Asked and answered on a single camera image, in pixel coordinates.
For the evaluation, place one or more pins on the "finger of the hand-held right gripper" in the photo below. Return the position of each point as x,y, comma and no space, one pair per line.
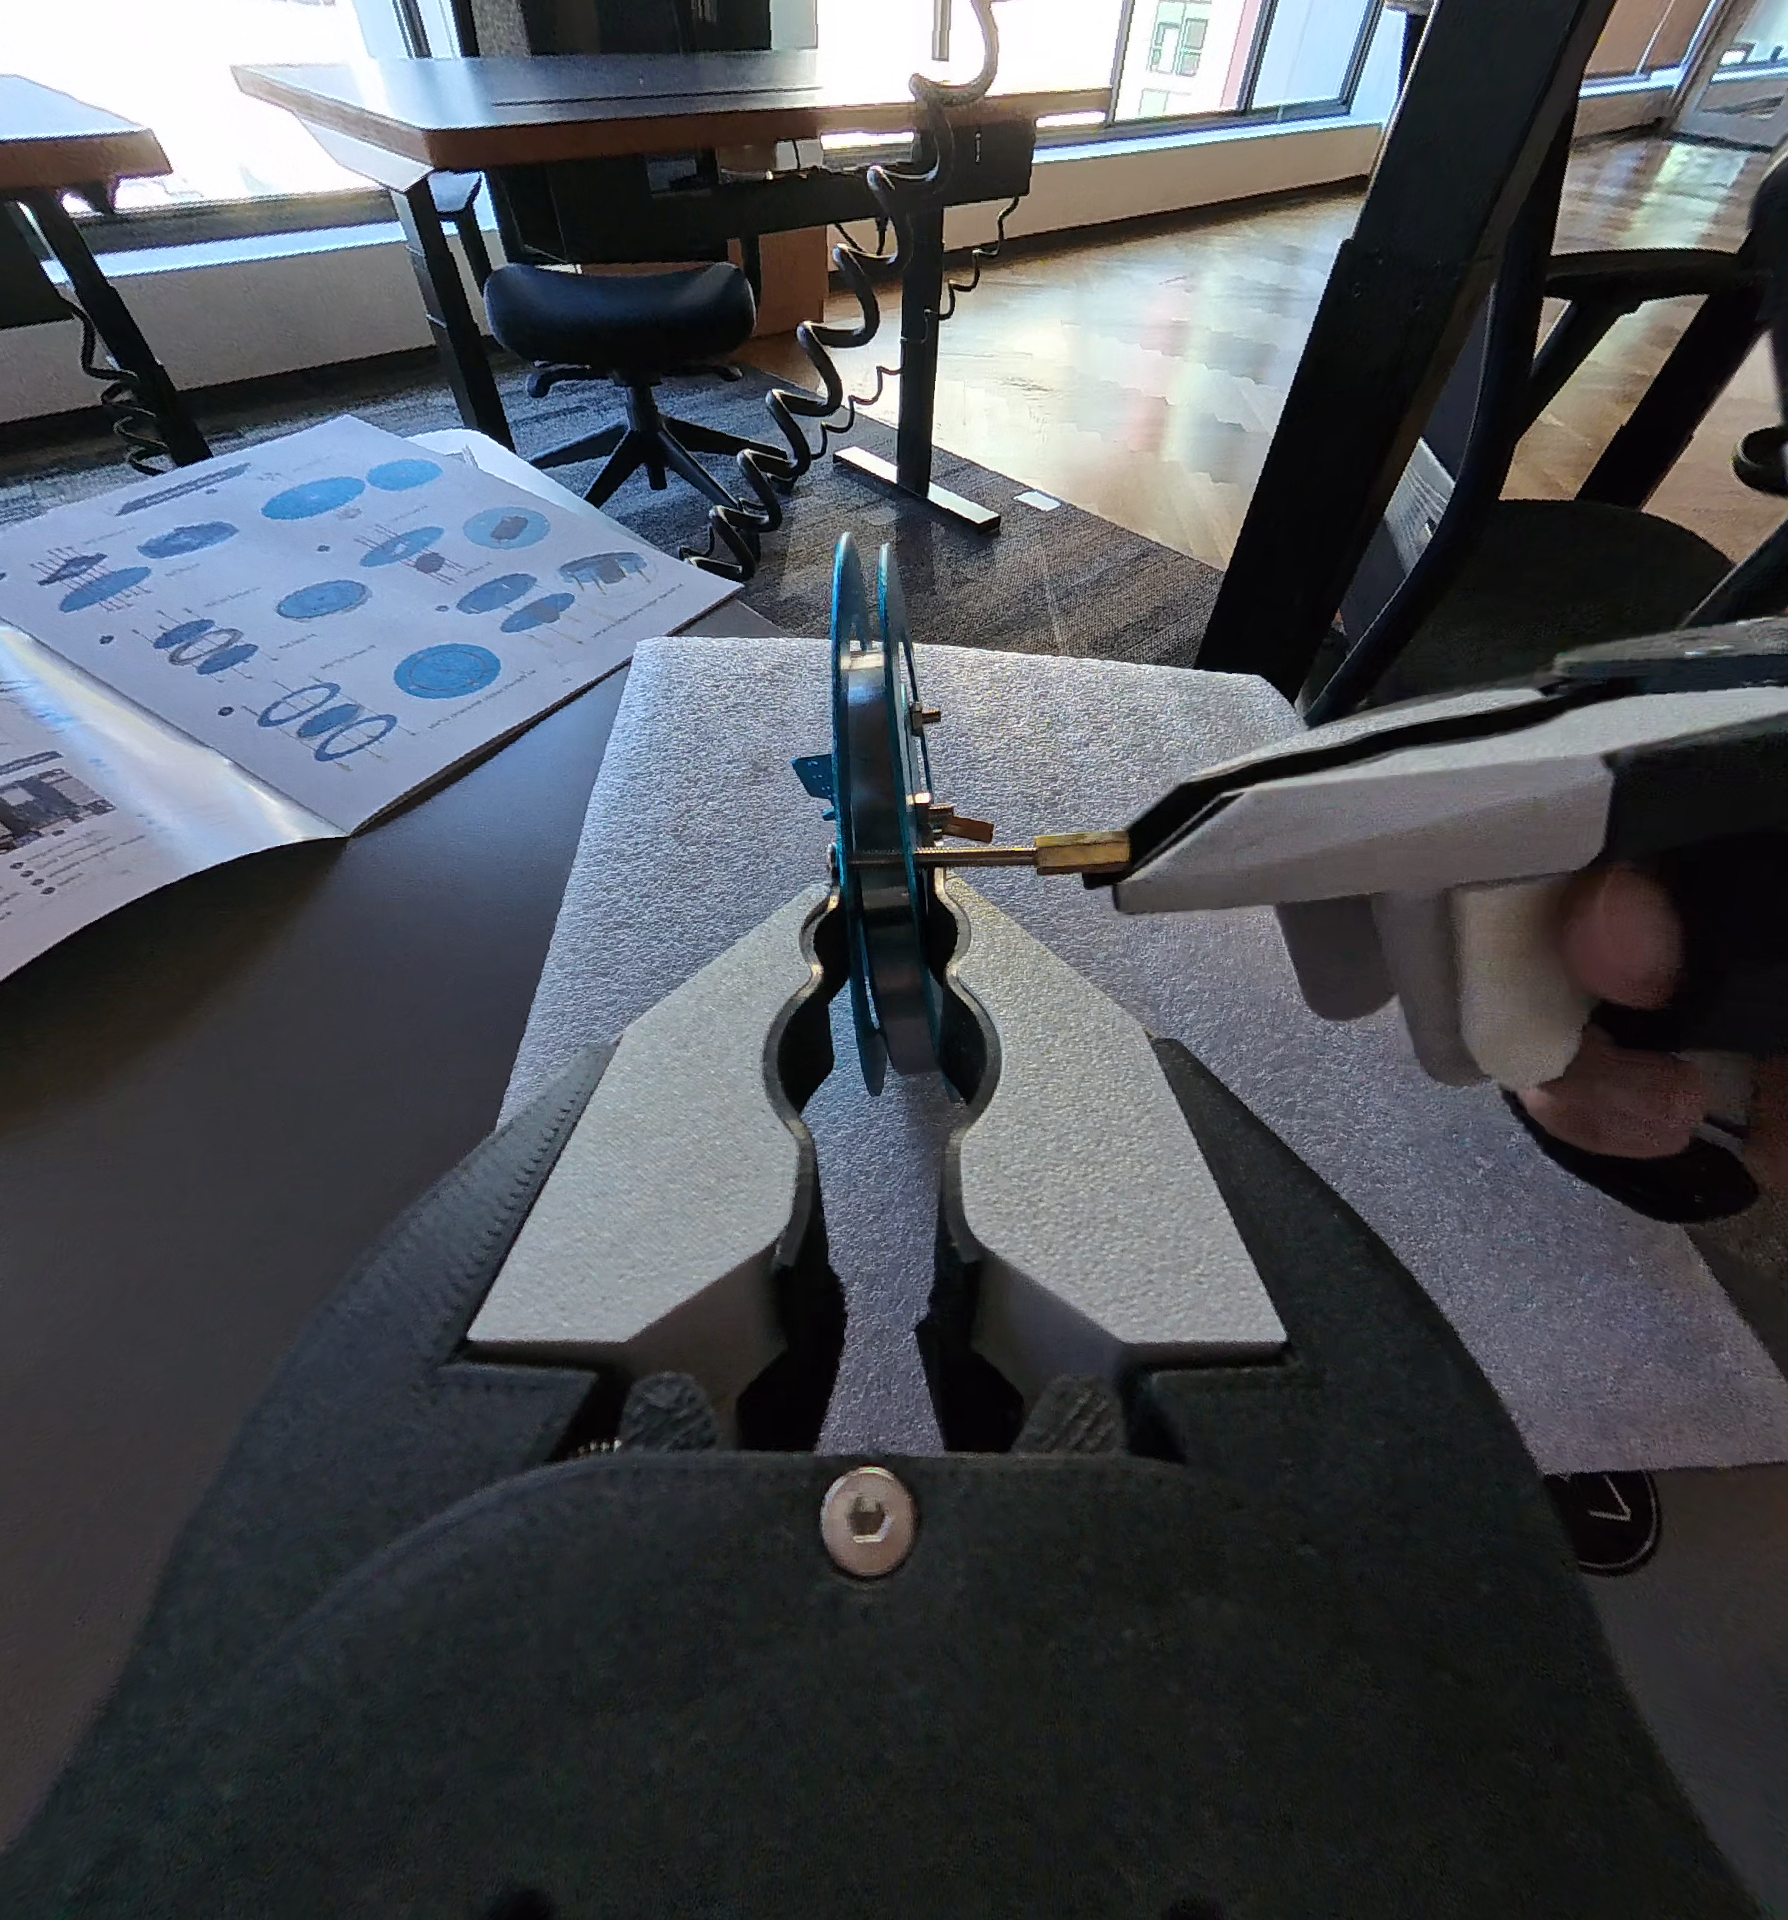
1360,841
1434,732

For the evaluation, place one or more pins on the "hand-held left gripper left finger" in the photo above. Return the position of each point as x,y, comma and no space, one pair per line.
639,1199

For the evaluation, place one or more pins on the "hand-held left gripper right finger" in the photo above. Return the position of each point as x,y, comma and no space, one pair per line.
1119,1199

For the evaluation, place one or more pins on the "long metal screw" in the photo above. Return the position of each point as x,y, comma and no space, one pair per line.
970,860

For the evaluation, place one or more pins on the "blue metal turntable assembly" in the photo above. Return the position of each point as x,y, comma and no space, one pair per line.
848,632

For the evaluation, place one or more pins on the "round black desk grommet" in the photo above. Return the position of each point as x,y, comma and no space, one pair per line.
1603,1524

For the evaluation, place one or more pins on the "person's right hand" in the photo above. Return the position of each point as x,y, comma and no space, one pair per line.
1630,937

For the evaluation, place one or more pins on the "white foam sheet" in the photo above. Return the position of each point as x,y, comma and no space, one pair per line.
1210,1125

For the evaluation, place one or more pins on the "black office chair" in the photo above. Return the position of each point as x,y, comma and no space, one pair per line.
1555,585

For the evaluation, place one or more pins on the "open instruction booklet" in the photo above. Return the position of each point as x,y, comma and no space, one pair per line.
204,811

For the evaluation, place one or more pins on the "black stool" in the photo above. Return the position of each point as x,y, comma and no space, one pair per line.
617,307

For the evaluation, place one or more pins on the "large window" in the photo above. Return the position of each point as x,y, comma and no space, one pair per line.
160,37

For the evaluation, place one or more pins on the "black metal frame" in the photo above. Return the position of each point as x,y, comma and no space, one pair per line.
1376,375

